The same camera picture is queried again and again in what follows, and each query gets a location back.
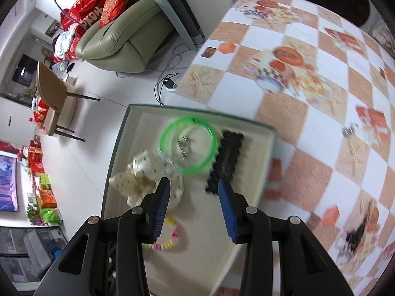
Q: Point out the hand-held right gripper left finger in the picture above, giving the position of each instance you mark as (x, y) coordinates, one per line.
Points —
(160, 211)

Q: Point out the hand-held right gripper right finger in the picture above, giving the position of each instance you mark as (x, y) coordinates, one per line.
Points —
(226, 214)

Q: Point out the white jewelry box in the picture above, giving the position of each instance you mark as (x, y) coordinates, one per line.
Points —
(197, 237)

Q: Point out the cream dotted scrunchie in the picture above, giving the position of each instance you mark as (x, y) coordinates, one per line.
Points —
(139, 175)

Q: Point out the black scalloped hair clip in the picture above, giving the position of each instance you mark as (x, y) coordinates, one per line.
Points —
(226, 154)

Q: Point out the green plastic bangle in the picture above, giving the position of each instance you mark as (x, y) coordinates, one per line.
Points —
(213, 148)

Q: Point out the silver metal clasp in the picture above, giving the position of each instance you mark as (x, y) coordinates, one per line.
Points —
(184, 145)

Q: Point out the stack of colourful gift boxes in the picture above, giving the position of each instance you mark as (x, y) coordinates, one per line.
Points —
(43, 191)

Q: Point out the small silver clip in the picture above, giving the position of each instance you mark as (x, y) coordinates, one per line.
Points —
(350, 132)

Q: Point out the flat screen television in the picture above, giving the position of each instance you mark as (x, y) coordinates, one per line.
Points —
(7, 182)

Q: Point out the tan wooden chair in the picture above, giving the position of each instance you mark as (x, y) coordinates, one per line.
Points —
(51, 92)

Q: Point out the pale green leather sofa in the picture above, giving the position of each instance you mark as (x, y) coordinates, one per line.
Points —
(123, 34)

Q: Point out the patterned blanket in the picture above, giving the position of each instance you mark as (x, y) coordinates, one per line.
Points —
(64, 43)

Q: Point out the red lettered cushion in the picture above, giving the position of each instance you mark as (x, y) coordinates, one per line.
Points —
(88, 12)

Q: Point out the red patterned cushion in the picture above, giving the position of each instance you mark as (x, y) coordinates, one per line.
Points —
(114, 4)

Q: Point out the black gooseneck stand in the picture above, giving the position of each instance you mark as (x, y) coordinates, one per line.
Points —
(66, 10)

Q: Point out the dark glass door frame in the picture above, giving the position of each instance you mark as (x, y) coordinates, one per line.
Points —
(182, 15)

